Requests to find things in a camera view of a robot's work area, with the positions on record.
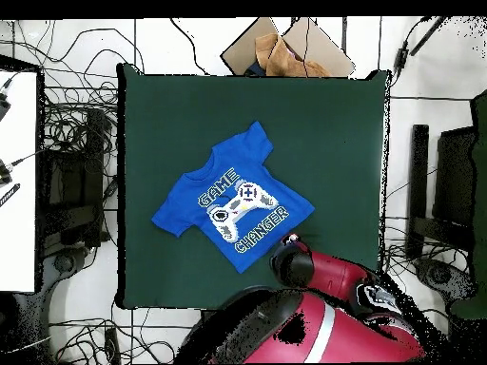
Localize brown cardboard box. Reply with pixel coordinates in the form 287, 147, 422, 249
220, 16, 357, 78

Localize blue printed t-shirt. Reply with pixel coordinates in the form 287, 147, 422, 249
150, 120, 316, 275

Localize long black cable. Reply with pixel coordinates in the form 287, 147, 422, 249
169, 17, 209, 76

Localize black striped bar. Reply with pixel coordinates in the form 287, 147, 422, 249
0, 182, 21, 208

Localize thin black rod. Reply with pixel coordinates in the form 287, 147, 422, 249
408, 15, 451, 57

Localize black cable tangle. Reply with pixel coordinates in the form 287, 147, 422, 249
383, 223, 471, 336
37, 18, 147, 130
49, 315, 184, 365

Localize tan towel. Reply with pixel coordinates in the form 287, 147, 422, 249
254, 32, 332, 78

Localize dark green table cloth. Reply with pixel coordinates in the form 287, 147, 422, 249
116, 63, 392, 310

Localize green draped cloth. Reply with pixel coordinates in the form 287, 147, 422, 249
448, 90, 487, 320

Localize white desk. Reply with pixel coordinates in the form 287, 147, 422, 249
0, 69, 39, 294

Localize black power adapter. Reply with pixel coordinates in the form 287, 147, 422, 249
393, 40, 411, 74

